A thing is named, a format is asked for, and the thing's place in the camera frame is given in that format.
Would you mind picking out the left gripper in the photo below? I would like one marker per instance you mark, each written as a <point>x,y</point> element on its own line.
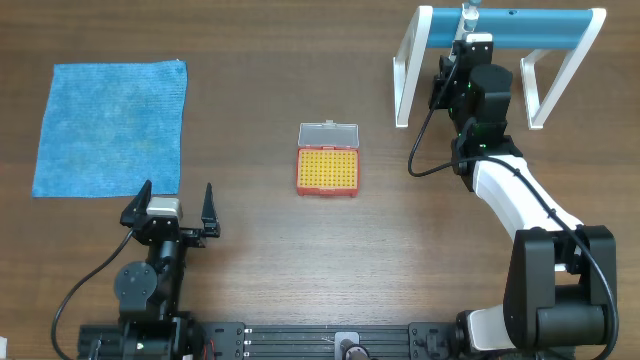
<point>192,236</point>

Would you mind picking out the white pipette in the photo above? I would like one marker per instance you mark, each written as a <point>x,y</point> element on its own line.
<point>470,20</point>

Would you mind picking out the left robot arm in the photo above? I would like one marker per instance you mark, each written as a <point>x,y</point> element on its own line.
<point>150,290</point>

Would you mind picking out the blue cloth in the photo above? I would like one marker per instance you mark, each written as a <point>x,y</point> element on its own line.
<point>105,130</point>

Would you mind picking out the red and yellow tip box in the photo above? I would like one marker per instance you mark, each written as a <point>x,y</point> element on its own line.
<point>327,172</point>

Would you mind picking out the white and blue stand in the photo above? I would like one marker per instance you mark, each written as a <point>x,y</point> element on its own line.
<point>510,29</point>

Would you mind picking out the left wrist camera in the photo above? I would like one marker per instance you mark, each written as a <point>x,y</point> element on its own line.
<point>163,206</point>

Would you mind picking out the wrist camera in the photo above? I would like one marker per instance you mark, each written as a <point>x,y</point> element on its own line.
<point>479,37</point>
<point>163,206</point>

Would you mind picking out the mounting rail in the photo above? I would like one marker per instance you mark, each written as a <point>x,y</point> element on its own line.
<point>300,342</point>

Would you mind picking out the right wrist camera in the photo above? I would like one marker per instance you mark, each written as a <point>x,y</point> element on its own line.
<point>479,37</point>

